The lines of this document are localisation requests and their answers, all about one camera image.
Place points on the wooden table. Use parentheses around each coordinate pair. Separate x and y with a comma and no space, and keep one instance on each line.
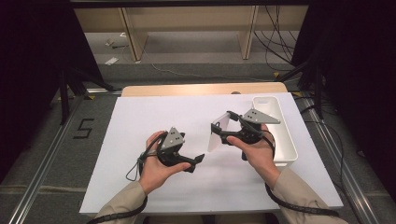
(186,89)

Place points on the black curtain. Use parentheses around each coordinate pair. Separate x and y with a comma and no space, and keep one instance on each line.
(31,62)
(358,62)

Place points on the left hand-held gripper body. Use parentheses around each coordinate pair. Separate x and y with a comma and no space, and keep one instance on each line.
(172,140)

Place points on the black tripod stand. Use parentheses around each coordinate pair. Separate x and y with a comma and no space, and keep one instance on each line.
(64,99)
(317,87)

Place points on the person's left hand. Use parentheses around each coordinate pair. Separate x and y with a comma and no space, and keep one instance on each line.
(154,174)

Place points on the white board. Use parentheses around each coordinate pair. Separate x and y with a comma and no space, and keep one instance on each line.
(140,115)

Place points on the aluminium floor rail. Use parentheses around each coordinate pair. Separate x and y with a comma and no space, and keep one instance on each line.
(351,180)
(40,174)

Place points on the person's right hand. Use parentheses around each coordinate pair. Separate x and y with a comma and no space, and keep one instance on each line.
(258,155)

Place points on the wooden shelf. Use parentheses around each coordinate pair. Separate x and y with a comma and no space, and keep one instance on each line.
(193,18)

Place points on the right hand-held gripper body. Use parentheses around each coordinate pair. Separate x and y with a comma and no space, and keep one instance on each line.
(258,116)

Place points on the white paper scrap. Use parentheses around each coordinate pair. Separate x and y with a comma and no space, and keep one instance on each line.
(111,61)

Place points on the white plastic bin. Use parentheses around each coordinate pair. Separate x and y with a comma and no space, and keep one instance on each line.
(286,143)

